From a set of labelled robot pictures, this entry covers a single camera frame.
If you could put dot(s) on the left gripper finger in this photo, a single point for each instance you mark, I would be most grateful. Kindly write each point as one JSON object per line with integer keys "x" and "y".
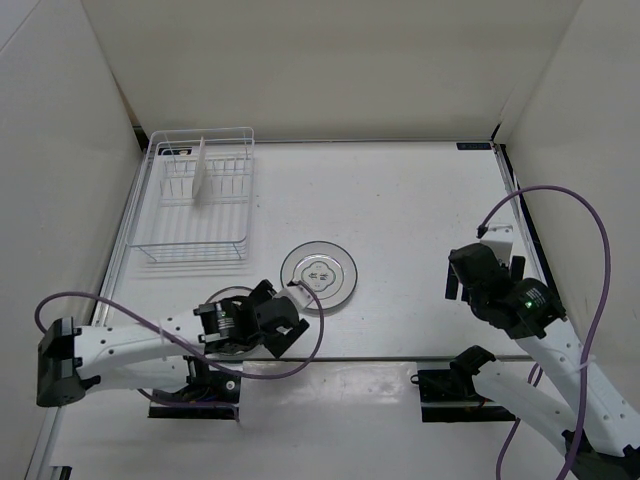
{"x": 278, "y": 342}
{"x": 262, "y": 293}

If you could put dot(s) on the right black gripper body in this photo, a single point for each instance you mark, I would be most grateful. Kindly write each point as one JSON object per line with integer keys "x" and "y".
{"x": 507, "y": 269}

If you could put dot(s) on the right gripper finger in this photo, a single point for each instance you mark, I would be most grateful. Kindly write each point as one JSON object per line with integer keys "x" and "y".
{"x": 517, "y": 267}
{"x": 452, "y": 285}

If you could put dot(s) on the white plate orange pattern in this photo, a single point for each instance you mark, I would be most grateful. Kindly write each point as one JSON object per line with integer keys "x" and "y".
{"x": 231, "y": 352}

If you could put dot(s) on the white plate green rim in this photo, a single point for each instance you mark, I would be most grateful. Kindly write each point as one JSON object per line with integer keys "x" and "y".
{"x": 327, "y": 268}

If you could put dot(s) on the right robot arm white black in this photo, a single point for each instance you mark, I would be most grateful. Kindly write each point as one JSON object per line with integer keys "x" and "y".
{"x": 592, "y": 426}

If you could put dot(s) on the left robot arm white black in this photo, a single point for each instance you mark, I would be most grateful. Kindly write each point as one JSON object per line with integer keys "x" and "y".
{"x": 176, "y": 351}

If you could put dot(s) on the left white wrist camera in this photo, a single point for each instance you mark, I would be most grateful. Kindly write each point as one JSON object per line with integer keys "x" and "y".
{"x": 299, "y": 296}

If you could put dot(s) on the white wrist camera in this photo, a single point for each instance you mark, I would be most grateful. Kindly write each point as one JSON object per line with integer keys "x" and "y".
{"x": 499, "y": 237}
{"x": 299, "y": 296}

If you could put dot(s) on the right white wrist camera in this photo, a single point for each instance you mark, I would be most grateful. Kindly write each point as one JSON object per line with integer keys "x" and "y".
{"x": 499, "y": 237}

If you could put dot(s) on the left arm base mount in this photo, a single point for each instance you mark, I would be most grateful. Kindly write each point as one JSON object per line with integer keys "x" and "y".
{"x": 208, "y": 394}

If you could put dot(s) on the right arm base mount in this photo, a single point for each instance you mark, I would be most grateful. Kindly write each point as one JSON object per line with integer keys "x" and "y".
{"x": 447, "y": 394}

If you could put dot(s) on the white wire dish rack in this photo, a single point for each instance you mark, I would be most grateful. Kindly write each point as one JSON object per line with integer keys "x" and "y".
{"x": 167, "y": 225}

